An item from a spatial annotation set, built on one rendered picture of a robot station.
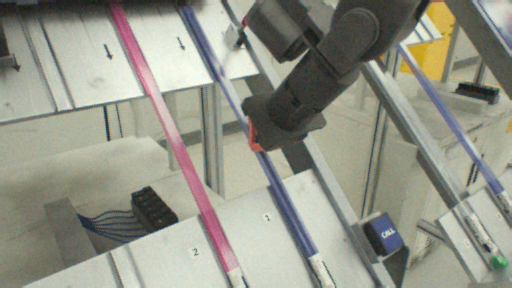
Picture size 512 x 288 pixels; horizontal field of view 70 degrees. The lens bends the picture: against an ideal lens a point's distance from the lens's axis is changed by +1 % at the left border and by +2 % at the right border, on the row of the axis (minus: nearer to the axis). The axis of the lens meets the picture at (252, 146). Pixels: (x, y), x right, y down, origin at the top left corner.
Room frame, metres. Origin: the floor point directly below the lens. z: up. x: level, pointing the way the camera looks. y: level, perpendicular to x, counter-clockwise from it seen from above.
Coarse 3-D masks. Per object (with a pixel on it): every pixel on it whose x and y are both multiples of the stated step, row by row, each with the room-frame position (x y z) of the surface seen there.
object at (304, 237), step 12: (192, 12) 0.62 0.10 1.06; (192, 24) 0.60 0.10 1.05; (204, 36) 0.59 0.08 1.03; (204, 48) 0.57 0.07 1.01; (216, 60) 0.56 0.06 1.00; (216, 72) 0.55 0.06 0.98; (228, 84) 0.53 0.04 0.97; (228, 96) 0.52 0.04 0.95; (240, 108) 0.51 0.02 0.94; (240, 120) 0.50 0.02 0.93; (264, 156) 0.46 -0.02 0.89; (264, 168) 0.45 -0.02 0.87; (276, 180) 0.44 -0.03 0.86; (276, 192) 0.43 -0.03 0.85; (288, 204) 0.41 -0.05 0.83; (288, 216) 0.41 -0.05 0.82; (300, 228) 0.39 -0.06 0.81; (300, 240) 0.38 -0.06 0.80; (312, 240) 0.38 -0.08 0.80; (312, 252) 0.37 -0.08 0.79
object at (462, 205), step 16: (368, 64) 0.63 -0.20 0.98; (384, 80) 0.61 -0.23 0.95; (400, 112) 0.57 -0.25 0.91; (416, 128) 0.56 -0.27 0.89; (416, 144) 0.54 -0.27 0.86; (432, 160) 0.52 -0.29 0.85; (448, 176) 0.50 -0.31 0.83; (448, 192) 0.49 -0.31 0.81; (464, 208) 0.47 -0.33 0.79; (496, 256) 0.42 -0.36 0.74
